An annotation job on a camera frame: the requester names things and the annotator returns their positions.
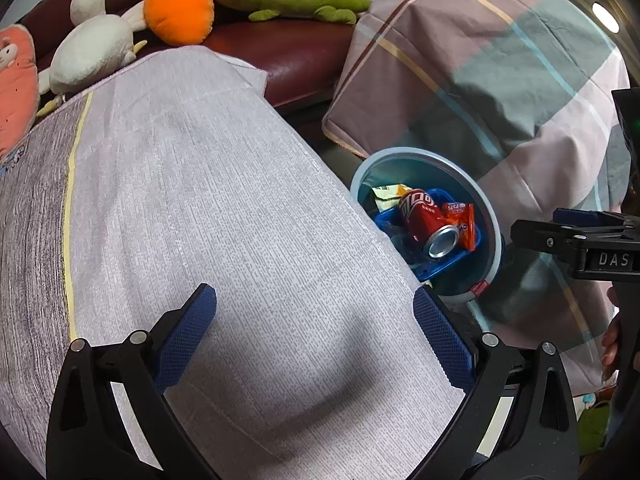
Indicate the white duck plush toy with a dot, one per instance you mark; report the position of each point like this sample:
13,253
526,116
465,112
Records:
90,55

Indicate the teal plastic bin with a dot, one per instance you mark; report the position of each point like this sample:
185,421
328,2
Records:
435,170

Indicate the pale yellow snack packet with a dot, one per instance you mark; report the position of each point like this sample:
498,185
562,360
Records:
382,200

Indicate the orange carrot plush toy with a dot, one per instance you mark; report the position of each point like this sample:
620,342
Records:
180,7

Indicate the dark red leather sofa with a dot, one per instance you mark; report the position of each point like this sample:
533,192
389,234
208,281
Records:
290,55

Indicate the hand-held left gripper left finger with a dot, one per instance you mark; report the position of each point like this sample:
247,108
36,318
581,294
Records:
182,340

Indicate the orange snack wrapper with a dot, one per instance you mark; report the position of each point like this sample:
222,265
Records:
465,230

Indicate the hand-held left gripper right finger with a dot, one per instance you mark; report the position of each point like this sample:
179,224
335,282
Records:
442,335

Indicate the ceiling light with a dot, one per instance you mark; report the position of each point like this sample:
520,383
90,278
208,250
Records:
606,16

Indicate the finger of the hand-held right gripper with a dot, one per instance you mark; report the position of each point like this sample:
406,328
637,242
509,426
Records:
585,217
540,237

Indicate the red drink can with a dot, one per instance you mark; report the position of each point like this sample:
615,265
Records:
425,215

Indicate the plaid blanket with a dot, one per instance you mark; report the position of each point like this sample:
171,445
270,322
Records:
475,60

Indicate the blue plastic tray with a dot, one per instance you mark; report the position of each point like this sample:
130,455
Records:
445,265

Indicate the person's right hand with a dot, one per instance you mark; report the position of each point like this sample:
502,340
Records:
612,345

